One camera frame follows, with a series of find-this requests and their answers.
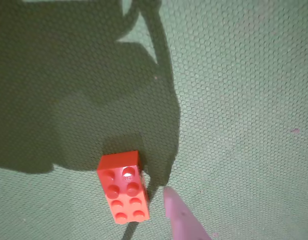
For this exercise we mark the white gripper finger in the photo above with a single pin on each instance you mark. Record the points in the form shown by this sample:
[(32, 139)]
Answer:
[(183, 220)]

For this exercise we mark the orange lego block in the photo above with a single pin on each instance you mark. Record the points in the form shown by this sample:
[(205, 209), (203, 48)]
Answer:
[(126, 195)]

